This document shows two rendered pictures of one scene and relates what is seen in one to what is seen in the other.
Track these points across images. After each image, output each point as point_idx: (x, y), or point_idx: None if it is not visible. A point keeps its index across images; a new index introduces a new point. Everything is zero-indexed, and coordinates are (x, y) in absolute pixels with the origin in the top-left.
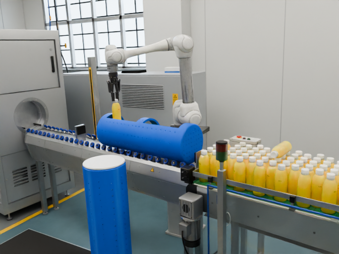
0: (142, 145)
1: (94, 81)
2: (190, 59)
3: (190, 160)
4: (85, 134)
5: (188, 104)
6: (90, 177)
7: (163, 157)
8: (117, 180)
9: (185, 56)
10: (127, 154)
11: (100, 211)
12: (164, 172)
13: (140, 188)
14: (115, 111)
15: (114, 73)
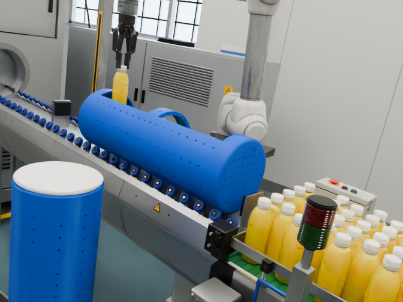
0: (148, 159)
1: (104, 35)
2: (271, 20)
3: (232, 207)
4: (68, 118)
5: (250, 101)
6: (18, 204)
7: (182, 190)
8: (74, 222)
9: (264, 11)
10: (121, 169)
11: (28, 275)
12: (177, 219)
13: (133, 232)
14: (117, 87)
15: (128, 17)
